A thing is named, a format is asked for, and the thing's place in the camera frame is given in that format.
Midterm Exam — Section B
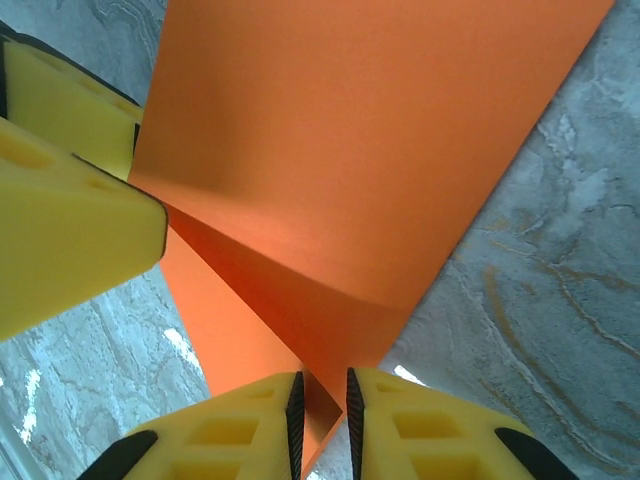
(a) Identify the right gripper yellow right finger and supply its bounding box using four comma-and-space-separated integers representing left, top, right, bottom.
346, 367, 576, 480

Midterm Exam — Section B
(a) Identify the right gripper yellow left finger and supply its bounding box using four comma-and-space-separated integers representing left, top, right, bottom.
79, 370, 306, 480

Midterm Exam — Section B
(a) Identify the orange paper sheet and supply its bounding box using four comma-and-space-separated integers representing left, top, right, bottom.
127, 0, 617, 474

